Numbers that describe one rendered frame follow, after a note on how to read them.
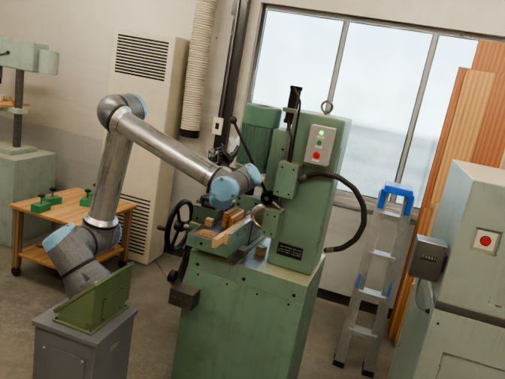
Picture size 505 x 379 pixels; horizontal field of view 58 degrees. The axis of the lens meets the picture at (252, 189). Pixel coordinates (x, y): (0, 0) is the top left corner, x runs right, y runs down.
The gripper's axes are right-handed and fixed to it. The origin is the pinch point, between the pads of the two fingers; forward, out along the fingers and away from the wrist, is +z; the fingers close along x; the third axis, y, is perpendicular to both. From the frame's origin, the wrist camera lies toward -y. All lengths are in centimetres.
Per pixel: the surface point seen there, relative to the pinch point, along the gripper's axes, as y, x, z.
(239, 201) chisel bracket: -31.7, 13.8, -3.0
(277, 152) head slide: -19.0, -15.6, 2.9
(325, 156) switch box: -20.3, -36.6, -11.6
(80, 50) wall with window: 15, 143, 201
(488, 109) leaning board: -130, -116, 86
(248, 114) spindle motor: -2.4, -10.7, 16.2
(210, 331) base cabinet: -58, 49, -49
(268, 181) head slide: -27.0, -5.6, -3.7
